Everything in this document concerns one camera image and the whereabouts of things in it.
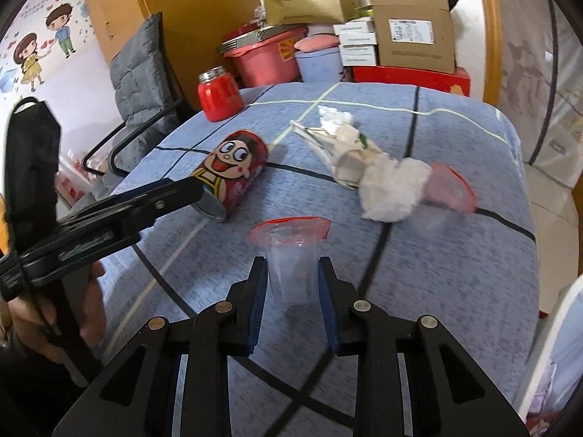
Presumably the grey cushioned office chair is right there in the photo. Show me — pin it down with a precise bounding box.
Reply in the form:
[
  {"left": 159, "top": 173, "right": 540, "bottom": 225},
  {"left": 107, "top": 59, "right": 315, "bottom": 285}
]
[{"left": 91, "top": 13, "right": 185, "bottom": 201}]

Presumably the white trash bin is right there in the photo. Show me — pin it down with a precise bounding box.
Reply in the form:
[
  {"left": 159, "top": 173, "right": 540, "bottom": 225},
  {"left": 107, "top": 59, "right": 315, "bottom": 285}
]
[{"left": 517, "top": 275, "right": 583, "bottom": 424}]

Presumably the pink plastic bucket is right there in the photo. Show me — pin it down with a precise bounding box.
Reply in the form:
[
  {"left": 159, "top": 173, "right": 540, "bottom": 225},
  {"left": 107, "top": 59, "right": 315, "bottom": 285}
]
[{"left": 223, "top": 25, "right": 309, "bottom": 88}]

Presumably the crumpled beige paper carton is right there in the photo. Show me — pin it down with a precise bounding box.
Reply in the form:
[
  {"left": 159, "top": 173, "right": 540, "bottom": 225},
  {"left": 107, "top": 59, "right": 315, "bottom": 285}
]
[{"left": 290, "top": 119, "right": 388, "bottom": 190}]

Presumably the black chair frame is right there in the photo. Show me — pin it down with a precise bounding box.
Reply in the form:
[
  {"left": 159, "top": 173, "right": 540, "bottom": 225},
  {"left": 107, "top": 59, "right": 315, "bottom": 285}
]
[{"left": 82, "top": 95, "right": 196, "bottom": 178}]

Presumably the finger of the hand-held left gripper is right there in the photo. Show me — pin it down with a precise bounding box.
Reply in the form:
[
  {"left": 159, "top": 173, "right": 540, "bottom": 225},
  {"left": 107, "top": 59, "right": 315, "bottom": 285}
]
[
  {"left": 18, "top": 181, "right": 207, "bottom": 278},
  {"left": 109, "top": 176, "right": 192, "bottom": 203}
]

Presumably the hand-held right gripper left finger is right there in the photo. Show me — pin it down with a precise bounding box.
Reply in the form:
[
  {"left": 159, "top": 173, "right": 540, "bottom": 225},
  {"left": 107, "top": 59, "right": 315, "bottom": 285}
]
[{"left": 52, "top": 256, "right": 269, "bottom": 437}]

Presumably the lavender round container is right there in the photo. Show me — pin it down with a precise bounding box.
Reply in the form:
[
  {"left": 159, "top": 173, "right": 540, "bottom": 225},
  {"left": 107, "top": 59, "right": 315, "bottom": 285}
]
[{"left": 294, "top": 48, "right": 342, "bottom": 83}]

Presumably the large crumpled white tissue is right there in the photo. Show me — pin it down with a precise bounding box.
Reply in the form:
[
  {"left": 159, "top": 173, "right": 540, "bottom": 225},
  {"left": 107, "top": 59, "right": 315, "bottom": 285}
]
[{"left": 359, "top": 157, "right": 433, "bottom": 224}]

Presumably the red cartoon face can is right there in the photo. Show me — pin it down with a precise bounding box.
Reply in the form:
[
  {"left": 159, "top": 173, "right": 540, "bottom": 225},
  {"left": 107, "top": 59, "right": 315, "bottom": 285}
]
[{"left": 190, "top": 130, "right": 269, "bottom": 223}]

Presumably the small crumpled white tissue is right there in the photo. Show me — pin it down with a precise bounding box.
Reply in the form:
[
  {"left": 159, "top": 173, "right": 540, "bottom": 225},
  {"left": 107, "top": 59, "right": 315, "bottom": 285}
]
[{"left": 317, "top": 106, "right": 357, "bottom": 134}]

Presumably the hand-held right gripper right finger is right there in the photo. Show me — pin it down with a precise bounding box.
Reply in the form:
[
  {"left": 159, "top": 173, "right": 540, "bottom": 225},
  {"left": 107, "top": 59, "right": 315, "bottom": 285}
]
[{"left": 317, "top": 256, "right": 531, "bottom": 437}]

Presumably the red thermos jar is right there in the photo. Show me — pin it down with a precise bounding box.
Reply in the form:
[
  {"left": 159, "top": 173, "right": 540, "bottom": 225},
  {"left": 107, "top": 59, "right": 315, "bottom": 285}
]
[{"left": 197, "top": 66, "right": 243, "bottom": 123}]

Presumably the red flat box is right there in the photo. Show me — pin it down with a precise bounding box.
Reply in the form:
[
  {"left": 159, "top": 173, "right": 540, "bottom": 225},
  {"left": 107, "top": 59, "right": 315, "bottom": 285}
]
[{"left": 353, "top": 66, "right": 471, "bottom": 97}]

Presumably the brown cardboard box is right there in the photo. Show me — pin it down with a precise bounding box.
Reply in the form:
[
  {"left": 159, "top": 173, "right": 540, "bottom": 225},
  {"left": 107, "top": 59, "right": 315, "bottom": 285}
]
[{"left": 368, "top": 0, "right": 456, "bottom": 74}]

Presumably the white red plastic bag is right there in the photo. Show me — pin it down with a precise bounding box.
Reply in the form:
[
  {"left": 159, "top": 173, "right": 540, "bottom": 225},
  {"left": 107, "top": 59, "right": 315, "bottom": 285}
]
[{"left": 57, "top": 146, "right": 98, "bottom": 208}]

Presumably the pink round lid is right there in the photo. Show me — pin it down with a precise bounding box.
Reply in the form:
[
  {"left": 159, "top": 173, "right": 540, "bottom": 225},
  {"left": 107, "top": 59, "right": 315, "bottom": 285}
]
[{"left": 294, "top": 34, "right": 340, "bottom": 53}]

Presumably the cartoon couple wall sticker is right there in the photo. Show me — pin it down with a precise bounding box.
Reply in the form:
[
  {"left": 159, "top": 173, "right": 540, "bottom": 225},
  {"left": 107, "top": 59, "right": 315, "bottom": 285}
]
[{"left": 11, "top": 2, "right": 78, "bottom": 94}]

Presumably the mesh screen curtain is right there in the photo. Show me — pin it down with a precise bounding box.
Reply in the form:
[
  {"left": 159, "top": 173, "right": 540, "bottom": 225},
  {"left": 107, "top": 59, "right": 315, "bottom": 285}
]
[{"left": 494, "top": 0, "right": 583, "bottom": 187}]

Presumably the striped flat box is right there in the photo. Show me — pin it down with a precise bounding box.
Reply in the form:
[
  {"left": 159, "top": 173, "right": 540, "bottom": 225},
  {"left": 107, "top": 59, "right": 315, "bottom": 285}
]
[{"left": 221, "top": 25, "right": 292, "bottom": 53}]

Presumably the person's left hand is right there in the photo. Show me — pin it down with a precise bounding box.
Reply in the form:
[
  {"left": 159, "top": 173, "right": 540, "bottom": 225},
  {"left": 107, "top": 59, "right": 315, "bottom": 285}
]
[{"left": 0, "top": 261, "right": 109, "bottom": 365}]

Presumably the wooden wardrobe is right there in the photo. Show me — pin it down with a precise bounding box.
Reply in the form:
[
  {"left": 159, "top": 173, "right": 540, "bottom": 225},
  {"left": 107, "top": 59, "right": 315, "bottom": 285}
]
[{"left": 77, "top": 0, "right": 265, "bottom": 114}]

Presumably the clear red-rimmed plastic cup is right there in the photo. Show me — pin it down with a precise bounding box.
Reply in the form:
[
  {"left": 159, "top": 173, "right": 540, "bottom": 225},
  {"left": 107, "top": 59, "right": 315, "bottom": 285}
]
[
  {"left": 249, "top": 216, "right": 332, "bottom": 306},
  {"left": 423, "top": 162, "right": 478, "bottom": 214}
]

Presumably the wooden door frame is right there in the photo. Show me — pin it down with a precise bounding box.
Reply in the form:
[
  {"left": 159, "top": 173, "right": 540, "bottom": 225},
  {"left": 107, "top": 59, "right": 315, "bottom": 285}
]
[{"left": 474, "top": 0, "right": 504, "bottom": 105}]

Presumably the clear bin liner bag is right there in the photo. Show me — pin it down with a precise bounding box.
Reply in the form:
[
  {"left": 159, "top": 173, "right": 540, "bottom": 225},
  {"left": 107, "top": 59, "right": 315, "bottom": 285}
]
[{"left": 533, "top": 341, "right": 583, "bottom": 420}]

